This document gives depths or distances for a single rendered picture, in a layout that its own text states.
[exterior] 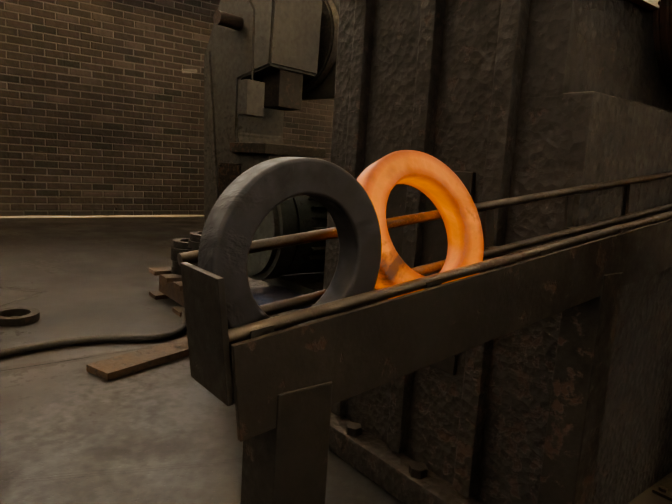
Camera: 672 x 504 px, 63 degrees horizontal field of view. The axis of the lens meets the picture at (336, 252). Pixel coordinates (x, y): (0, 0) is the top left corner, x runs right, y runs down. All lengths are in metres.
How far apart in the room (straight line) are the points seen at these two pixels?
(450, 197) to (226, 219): 0.32
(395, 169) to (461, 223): 0.11
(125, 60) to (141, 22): 0.47
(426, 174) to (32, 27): 6.17
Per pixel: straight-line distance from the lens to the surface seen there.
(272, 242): 0.55
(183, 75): 7.07
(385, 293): 0.54
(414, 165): 0.65
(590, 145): 1.02
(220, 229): 0.46
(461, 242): 0.68
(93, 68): 6.75
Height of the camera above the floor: 0.73
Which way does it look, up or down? 9 degrees down
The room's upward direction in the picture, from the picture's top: 3 degrees clockwise
